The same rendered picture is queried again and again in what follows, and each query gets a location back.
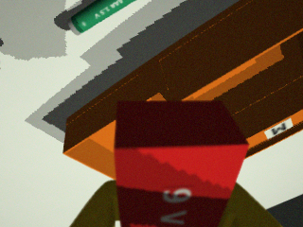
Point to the green battery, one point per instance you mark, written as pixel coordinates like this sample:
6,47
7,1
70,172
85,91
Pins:
93,14

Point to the orange bin marked e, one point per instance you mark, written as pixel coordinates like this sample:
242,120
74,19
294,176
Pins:
267,89

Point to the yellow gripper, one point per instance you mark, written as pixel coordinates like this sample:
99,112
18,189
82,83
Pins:
242,210

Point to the red 9v battery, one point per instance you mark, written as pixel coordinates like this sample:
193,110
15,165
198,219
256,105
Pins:
176,162

